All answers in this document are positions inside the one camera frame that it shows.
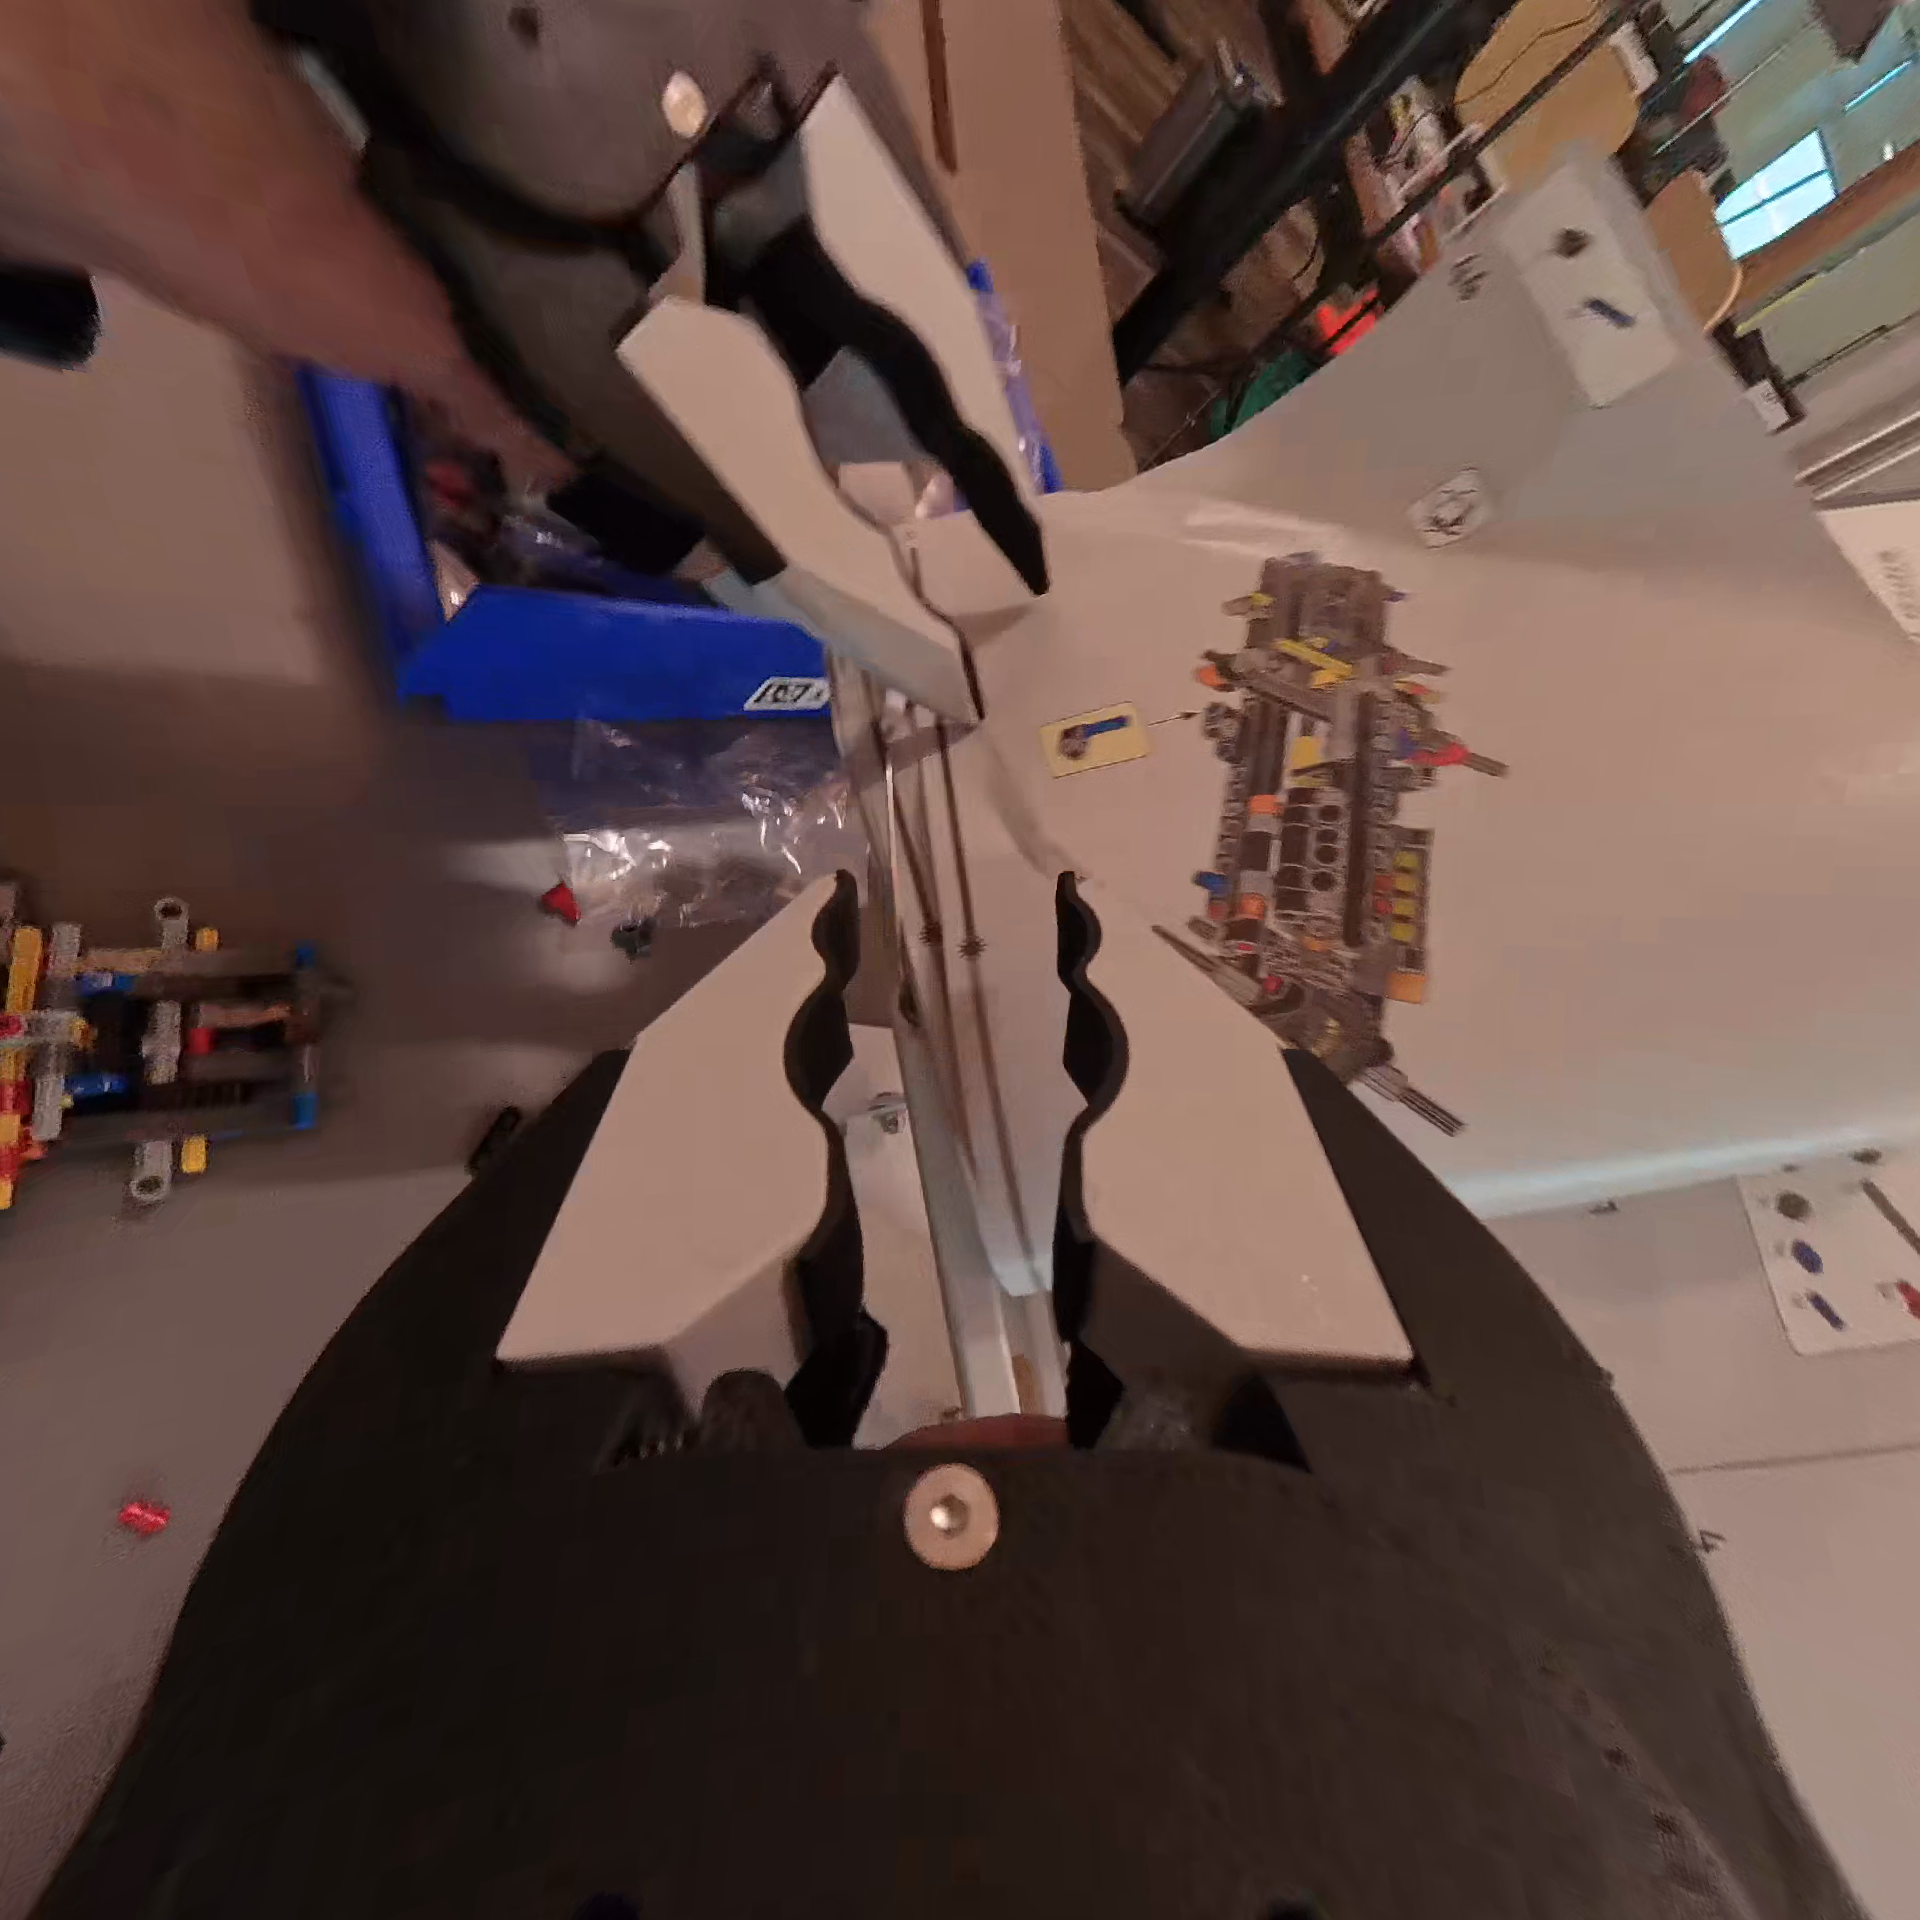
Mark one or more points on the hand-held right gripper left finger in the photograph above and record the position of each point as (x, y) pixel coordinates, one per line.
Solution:
(676, 1185)

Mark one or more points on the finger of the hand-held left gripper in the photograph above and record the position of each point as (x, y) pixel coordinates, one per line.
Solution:
(878, 211)
(722, 390)

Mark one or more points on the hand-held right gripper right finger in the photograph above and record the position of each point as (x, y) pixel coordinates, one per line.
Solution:
(1230, 1185)

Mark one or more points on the lego car chassis model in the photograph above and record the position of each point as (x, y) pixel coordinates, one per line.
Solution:
(149, 1037)

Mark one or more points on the lego instruction booklet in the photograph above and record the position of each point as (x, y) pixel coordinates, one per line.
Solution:
(1575, 599)

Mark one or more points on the black lego pin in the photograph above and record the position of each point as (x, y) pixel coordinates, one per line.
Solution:
(495, 1142)

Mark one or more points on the dark grey lego connector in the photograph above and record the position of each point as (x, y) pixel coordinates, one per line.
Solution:
(635, 939)

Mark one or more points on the red lego bush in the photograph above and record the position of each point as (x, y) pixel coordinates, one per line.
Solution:
(142, 1517)

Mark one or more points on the white book stand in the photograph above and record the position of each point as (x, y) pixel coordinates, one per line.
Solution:
(962, 1201)

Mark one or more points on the labelled blue storage bin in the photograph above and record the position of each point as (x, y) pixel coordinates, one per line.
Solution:
(601, 668)

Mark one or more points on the clear plastic bag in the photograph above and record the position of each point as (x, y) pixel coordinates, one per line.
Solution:
(692, 827)

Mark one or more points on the wooden chair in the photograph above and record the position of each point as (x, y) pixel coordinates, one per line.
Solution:
(1546, 68)
(1695, 254)

